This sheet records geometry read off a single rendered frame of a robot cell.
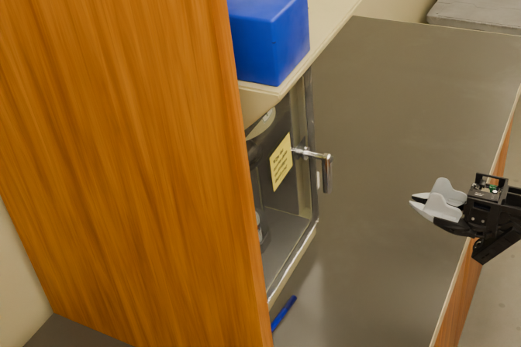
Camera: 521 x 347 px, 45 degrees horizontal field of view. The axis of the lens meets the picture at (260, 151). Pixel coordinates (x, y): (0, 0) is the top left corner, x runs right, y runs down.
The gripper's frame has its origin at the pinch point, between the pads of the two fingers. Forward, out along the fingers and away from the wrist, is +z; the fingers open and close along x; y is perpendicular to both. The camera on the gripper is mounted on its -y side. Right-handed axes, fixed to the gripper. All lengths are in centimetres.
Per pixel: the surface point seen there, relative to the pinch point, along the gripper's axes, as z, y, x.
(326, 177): 17.0, 1.7, 0.7
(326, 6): 15.2, 36.7, 2.0
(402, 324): -1.4, -20.4, 10.7
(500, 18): 21, -82, -248
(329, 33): 11.5, 36.6, 10.2
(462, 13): 42, -82, -249
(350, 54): 44, -20, -82
